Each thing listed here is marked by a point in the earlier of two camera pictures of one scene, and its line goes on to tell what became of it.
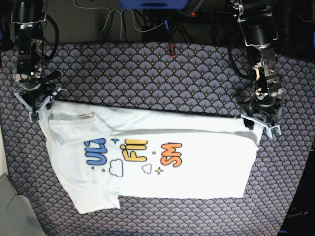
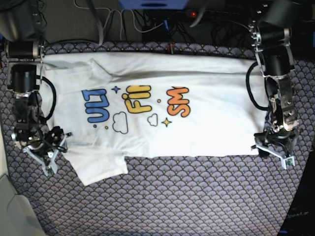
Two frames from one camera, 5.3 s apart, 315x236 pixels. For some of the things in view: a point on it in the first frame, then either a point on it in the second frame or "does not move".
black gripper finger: (48, 105) -> (54, 135)
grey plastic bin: (17, 217) does not move
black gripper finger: (248, 124) -> (261, 138)
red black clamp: (169, 47) does not move
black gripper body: (266, 102) -> (285, 140)
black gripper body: (37, 85) -> (34, 139)
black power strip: (204, 14) does not move
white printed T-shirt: (100, 151) -> (109, 106)
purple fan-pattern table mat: (201, 77) does not move
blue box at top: (152, 4) does not move
